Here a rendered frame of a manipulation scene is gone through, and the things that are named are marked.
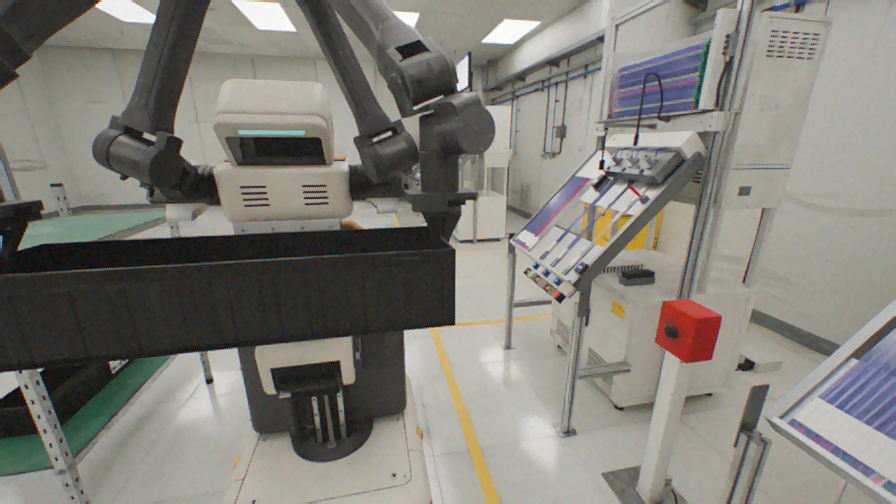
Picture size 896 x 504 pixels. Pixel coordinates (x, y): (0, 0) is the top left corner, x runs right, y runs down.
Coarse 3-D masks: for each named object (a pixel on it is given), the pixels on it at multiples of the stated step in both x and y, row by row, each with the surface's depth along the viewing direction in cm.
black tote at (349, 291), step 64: (64, 256) 52; (128, 256) 54; (192, 256) 56; (256, 256) 58; (320, 256) 44; (384, 256) 45; (448, 256) 47; (0, 320) 38; (64, 320) 39; (128, 320) 41; (192, 320) 42; (256, 320) 44; (320, 320) 46; (384, 320) 47; (448, 320) 49
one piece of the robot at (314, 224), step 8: (232, 224) 76; (240, 224) 76; (248, 224) 76; (256, 224) 76; (264, 224) 77; (272, 224) 77; (280, 224) 77; (288, 224) 78; (296, 224) 78; (304, 224) 79; (312, 224) 79; (320, 224) 79; (328, 224) 80; (336, 224) 80; (240, 232) 76; (248, 232) 77; (256, 232) 77; (264, 232) 77
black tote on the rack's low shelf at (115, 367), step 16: (48, 368) 135; (64, 368) 141; (80, 368) 149; (96, 368) 136; (112, 368) 144; (48, 384) 134; (64, 384) 140; (80, 384) 129; (96, 384) 136; (0, 400) 117; (16, 400) 122; (64, 400) 122; (80, 400) 128; (0, 416) 113; (16, 416) 114; (32, 416) 115; (64, 416) 122; (0, 432) 115; (16, 432) 116; (32, 432) 117
